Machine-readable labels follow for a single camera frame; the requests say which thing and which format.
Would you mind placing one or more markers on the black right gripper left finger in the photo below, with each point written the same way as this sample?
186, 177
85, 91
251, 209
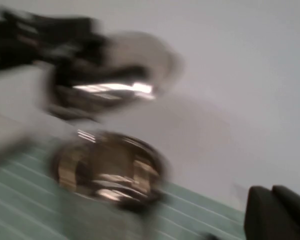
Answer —
260, 215

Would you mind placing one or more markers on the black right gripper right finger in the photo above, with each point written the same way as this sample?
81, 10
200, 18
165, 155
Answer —
295, 215

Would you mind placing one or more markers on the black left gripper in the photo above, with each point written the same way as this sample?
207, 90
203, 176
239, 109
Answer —
45, 37

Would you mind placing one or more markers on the stainless steel lid black knob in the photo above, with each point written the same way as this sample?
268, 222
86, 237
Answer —
140, 62

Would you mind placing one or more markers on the white cabinet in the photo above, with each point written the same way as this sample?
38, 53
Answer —
12, 90

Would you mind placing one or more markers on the green checkered tablecloth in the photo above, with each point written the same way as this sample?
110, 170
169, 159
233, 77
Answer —
27, 205

